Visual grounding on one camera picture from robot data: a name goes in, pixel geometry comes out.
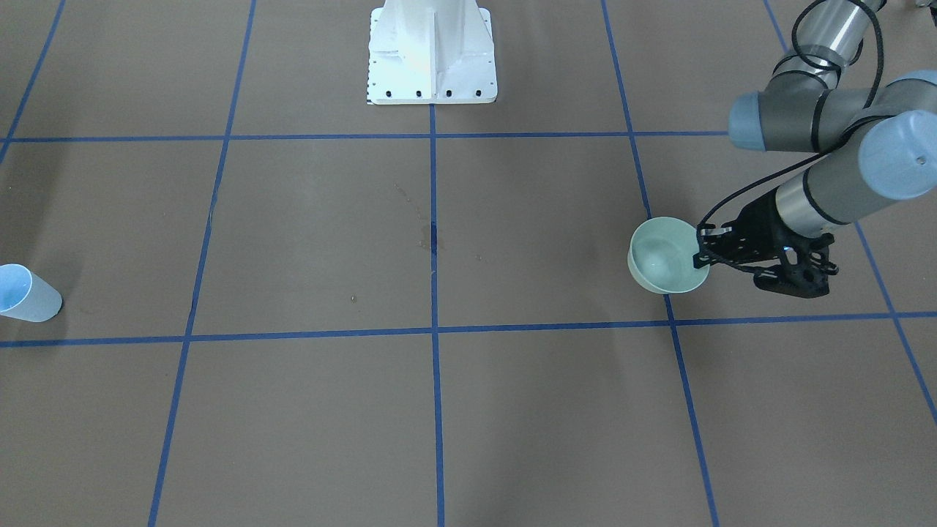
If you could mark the light green ceramic bowl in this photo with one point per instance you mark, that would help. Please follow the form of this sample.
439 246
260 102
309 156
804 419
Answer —
661 256

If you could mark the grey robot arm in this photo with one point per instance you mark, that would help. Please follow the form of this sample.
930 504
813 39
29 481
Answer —
869 145

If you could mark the light blue paper cup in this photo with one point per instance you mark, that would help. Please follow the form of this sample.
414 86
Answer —
27 297

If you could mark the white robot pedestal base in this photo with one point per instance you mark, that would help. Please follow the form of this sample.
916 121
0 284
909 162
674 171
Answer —
431 53

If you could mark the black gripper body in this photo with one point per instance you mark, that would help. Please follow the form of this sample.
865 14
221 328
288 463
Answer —
756 224

